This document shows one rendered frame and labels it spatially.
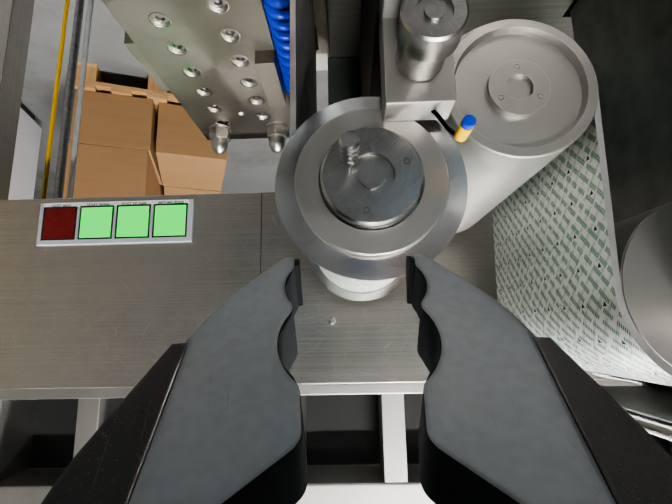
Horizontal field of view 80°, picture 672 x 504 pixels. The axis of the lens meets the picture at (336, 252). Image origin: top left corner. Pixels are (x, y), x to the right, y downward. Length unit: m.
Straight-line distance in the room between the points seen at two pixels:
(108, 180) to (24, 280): 1.58
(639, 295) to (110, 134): 2.33
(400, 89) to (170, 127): 2.20
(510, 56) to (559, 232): 0.16
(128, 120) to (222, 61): 1.91
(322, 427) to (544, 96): 0.56
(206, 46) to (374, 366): 0.48
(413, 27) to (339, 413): 0.58
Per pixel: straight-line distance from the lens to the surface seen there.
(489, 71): 0.38
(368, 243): 0.29
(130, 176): 2.34
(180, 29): 0.54
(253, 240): 0.65
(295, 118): 0.35
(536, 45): 0.40
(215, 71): 0.59
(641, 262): 0.37
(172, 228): 0.69
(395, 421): 0.64
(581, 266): 0.39
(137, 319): 0.70
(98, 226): 0.75
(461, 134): 0.29
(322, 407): 0.71
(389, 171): 0.30
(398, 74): 0.31
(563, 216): 0.42
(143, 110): 2.48
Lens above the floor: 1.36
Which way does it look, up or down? 11 degrees down
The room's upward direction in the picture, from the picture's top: 179 degrees clockwise
